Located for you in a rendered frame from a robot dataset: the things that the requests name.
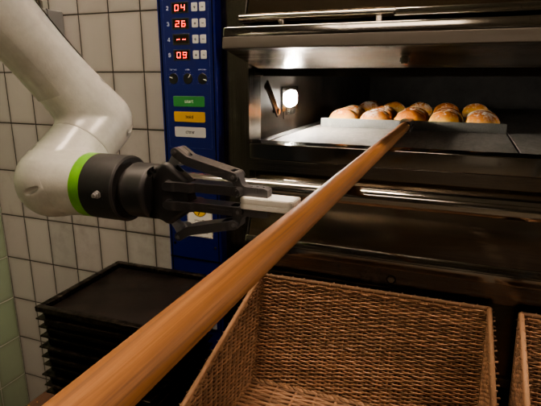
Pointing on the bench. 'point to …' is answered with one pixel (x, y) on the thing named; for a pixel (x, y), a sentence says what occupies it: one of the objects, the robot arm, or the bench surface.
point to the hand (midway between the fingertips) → (270, 203)
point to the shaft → (208, 299)
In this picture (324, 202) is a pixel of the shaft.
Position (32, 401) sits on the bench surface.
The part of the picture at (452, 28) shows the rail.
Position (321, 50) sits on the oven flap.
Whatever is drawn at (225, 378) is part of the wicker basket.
